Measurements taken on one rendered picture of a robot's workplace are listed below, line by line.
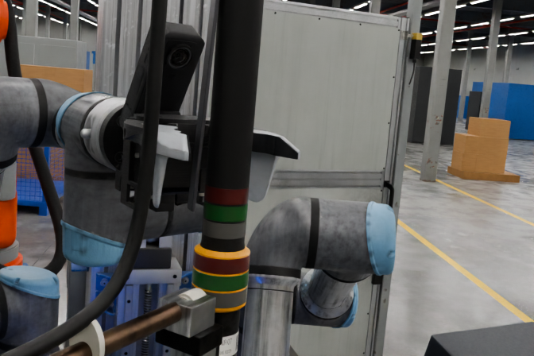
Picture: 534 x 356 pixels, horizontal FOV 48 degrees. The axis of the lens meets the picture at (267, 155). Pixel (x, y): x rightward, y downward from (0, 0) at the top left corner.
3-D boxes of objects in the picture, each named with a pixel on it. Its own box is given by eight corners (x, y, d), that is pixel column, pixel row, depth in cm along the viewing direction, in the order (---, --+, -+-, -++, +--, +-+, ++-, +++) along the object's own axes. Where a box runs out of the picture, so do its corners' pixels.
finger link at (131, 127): (186, 154, 46) (176, 141, 54) (187, 130, 45) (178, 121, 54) (121, 151, 44) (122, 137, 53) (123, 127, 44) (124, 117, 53)
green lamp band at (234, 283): (227, 296, 44) (228, 280, 44) (179, 282, 46) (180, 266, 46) (258, 281, 48) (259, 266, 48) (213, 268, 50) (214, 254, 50)
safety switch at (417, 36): (400, 84, 263) (406, 29, 260) (394, 84, 267) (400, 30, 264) (416, 86, 267) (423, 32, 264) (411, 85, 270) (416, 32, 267)
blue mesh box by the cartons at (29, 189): (-36, 210, 653) (-34, 120, 640) (7, 188, 777) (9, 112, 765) (47, 215, 658) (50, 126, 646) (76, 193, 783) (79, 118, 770)
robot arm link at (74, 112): (114, 159, 76) (117, 90, 75) (149, 174, 67) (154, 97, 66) (49, 159, 71) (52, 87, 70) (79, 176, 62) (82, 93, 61)
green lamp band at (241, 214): (230, 225, 44) (232, 208, 44) (193, 216, 46) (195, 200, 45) (254, 218, 47) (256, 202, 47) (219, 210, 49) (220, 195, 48)
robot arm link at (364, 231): (288, 278, 146) (312, 184, 97) (350, 283, 146) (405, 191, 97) (285, 329, 140) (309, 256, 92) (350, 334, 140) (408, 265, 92)
